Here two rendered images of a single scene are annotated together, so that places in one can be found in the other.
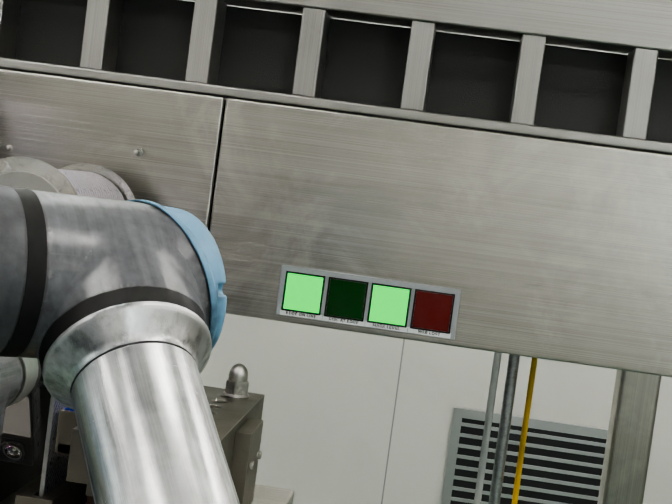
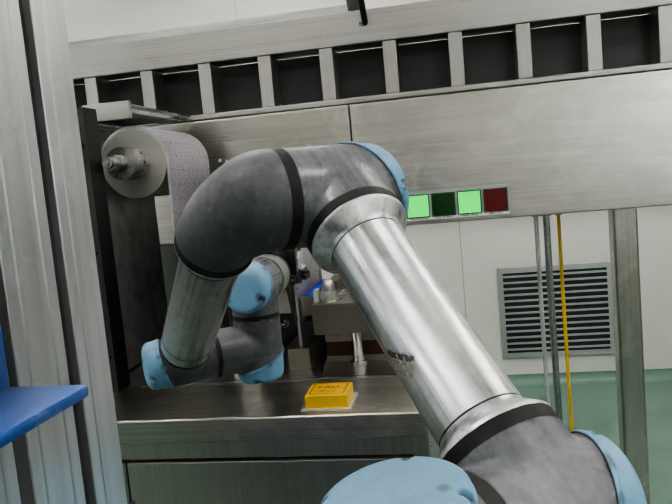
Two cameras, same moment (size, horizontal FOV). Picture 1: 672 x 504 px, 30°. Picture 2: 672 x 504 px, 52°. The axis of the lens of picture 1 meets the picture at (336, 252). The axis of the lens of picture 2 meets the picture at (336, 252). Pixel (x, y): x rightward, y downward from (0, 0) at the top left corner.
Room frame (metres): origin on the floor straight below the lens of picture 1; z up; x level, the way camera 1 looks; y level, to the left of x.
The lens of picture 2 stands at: (0.08, 0.09, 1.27)
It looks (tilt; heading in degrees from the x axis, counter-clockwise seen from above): 6 degrees down; 5
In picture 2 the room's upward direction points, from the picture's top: 5 degrees counter-clockwise
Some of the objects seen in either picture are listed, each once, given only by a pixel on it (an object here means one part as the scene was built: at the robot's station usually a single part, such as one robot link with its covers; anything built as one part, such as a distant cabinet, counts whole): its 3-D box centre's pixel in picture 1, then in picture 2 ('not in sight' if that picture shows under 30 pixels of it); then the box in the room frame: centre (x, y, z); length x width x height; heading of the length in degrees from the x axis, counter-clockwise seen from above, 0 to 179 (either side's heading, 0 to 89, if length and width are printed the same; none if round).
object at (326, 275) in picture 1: (367, 302); (456, 203); (1.73, -0.05, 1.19); 0.25 x 0.01 x 0.07; 85
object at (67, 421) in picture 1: (97, 416); (320, 298); (1.55, 0.27, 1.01); 0.23 x 0.03 x 0.05; 175
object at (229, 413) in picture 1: (177, 432); (366, 298); (1.58, 0.17, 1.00); 0.40 x 0.16 x 0.06; 175
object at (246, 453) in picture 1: (246, 468); not in sight; (1.59, 0.08, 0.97); 0.10 x 0.03 x 0.11; 175
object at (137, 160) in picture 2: not in sight; (127, 163); (1.43, 0.61, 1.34); 0.06 x 0.06 x 0.06; 85
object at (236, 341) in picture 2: not in sight; (249, 347); (1.15, 0.34, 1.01); 0.11 x 0.08 x 0.11; 121
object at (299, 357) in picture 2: (69, 486); (313, 341); (1.55, 0.29, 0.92); 0.28 x 0.04 x 0.04; 175
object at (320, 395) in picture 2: not in sight; (329, 395); (1.19, 0.22, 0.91); 0.07 x 0.07 x 0.02; 85
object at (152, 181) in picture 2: not in sight; (159, 164); (1.59, 0.60, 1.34); 0.25 x 0.14 x 0.14; 175
